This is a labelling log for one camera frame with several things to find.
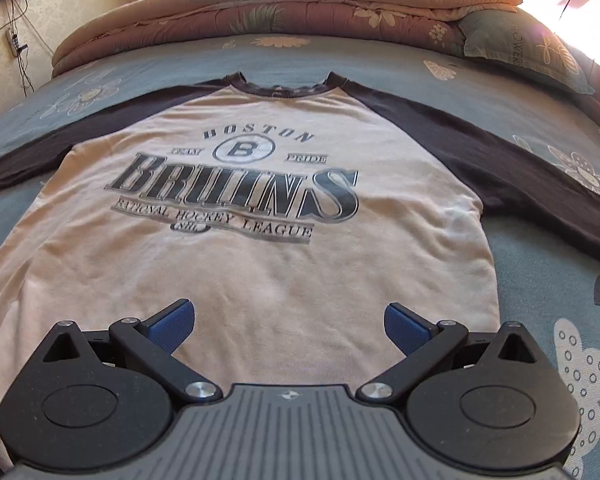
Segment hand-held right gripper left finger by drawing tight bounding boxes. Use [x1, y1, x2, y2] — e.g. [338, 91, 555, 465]
[42, 299, 222, 405]

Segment pink floral quilt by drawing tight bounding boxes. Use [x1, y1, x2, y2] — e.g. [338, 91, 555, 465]
[51, 0, 524, 79]

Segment bed with blue floral sheet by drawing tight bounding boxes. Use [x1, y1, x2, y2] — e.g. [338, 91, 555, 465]
[0, 32, 600, 480]

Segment cream and black raglan sweatshirt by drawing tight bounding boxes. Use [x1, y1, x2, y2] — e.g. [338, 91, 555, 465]
[0, 71, 600, 466]

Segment black power cable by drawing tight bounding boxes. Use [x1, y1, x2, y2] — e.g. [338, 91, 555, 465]
[0, 0, 56, 97]

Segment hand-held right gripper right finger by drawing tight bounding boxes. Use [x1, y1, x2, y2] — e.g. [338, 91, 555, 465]
[357, 302, 540, 405]

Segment blue-green printed pillow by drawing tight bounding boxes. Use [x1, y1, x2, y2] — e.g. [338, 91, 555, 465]
[457, 10, 596, 96]

